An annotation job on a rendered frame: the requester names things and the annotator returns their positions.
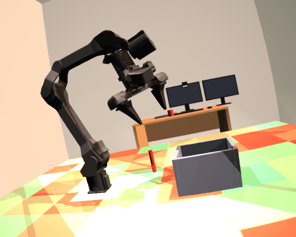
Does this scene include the red peg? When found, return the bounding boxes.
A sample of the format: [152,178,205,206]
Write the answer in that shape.
[148,150,156,172]

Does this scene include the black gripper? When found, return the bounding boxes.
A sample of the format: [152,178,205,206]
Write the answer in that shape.
[108,63,168,124]

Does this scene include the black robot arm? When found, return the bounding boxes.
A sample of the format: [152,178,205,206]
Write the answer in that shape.
[40,30,156,194]

